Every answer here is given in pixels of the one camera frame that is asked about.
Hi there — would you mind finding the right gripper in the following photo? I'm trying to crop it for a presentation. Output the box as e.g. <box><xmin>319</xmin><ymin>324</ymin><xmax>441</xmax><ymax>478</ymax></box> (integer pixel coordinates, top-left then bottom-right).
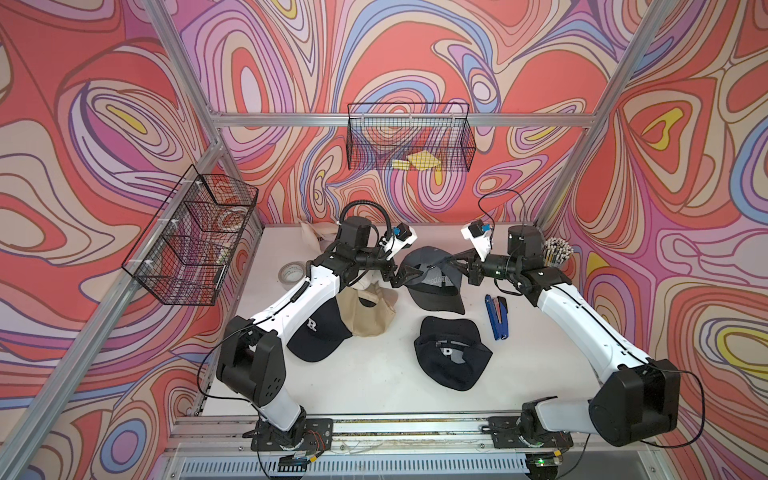
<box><xmin>444</xmin><ymin>247</ymin><xmax>520</xmax><ymax>286</ymax></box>

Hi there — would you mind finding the dark grey baseball cap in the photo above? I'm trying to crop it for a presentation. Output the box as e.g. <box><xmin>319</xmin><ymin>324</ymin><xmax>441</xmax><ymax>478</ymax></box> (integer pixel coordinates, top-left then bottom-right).
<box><xmin>402</xmin><ymin>246</ymin><xmax>465</xmax><ymax>314</ymax></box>

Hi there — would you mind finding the tan khaki baseball cap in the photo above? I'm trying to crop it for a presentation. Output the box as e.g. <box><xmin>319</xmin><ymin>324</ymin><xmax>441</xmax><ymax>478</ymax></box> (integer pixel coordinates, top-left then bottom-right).
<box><xmin>335</xmin><ymin>284</ymin><xmax>398</xmax><ymax>337</ymax></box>

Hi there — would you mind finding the cream baseball cap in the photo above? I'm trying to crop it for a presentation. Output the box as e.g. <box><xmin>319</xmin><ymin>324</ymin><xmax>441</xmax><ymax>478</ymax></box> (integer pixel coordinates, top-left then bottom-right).
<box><xmin>300</xmin><ymin>222</ymin><xmax>338</xmax><ymax>254</ymax></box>

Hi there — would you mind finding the black cap with white logo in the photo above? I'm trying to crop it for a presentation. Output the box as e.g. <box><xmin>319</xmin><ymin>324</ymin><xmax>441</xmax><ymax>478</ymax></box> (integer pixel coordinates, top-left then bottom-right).
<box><xmin>287</xmin><ymin>298</ymin><xmax>352</xmax><ymax>363</ymax></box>

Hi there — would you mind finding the light beige baseball cap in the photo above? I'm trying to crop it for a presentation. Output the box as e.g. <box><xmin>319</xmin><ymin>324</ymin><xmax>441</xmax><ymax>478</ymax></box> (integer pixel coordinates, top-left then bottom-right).
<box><xmin>354</xmin><ymin>270</ymin><xmax>383</xmax><ymax>290</ymax></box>

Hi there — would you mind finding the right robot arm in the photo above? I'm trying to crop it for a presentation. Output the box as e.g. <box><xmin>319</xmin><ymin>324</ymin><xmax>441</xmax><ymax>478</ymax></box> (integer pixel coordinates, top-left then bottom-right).
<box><xmin>453</xmin><ymin>220</ymin><xmax>681</xmax><ymax>447</ymax></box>

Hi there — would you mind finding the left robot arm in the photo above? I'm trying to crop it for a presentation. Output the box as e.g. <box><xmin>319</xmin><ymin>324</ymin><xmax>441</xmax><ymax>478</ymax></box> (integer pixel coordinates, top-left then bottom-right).
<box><xmin>215</xmin><ymin>202</ymin><xmax>419</xmax><ymax>449</ymax></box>

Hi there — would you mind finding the black cap upside down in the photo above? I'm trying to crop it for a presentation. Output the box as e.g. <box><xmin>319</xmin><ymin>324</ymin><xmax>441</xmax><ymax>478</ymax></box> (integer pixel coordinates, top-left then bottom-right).
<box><xmin>414</xmin><ymin>316</ymin><xmax>493</xmax><ymax>392</ymax></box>

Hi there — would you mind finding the blue tool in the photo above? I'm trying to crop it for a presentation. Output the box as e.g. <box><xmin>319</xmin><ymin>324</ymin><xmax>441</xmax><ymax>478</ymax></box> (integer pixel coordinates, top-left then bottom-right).
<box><xmin>484</xmin><ymin>294</ymin><xmax>509</xmax><ymax>341</ymax></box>

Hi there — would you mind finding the cup of pencils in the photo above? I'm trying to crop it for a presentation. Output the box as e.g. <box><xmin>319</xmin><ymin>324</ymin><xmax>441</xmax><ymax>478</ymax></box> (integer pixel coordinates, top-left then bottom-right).
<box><xmin>543</xmin><ymin>237</ymin><xmax>574</xmax><ymax>268</ymax></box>

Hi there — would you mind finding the clear tape roll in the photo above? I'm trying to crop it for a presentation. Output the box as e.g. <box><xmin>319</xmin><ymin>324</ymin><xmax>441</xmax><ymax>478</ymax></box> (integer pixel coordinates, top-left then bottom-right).
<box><xmin>278</xmin><ymin>262</ymin><xmax>306</xmax><ymax>290</ymax></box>

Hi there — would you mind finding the black wire basket back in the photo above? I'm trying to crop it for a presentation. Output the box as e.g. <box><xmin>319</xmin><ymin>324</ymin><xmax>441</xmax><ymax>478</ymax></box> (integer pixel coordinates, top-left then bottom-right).
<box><xmin>346</xmin><ymin>100</ymin><xmax>476</xmax><ymax>172</ymax></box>

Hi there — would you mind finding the black wire basket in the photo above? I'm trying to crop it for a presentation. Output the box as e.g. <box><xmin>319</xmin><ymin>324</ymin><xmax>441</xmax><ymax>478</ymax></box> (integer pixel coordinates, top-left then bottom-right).
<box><xmin>122</xmin><ymin>166</ymin><xmax>259</xmax><ymax>306</ymax></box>
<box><xmin>346</xmin><ymin>100</ymin><xmax>476</xmax><ymax>172</ymax></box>

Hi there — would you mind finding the black wire basket left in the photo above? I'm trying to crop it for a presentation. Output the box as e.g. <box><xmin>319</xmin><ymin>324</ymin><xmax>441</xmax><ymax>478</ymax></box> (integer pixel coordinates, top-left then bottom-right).
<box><xmin>122</xmin><ymin>166</ymin><xmax>259</xmax><ymax>306</ymax></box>

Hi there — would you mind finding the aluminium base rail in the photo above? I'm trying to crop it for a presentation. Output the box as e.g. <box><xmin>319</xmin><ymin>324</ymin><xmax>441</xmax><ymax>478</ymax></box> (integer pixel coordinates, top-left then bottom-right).
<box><xmin>152</xmin><ymin>411</ymin><xmax>673</xmax><ymax>479</ymax></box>

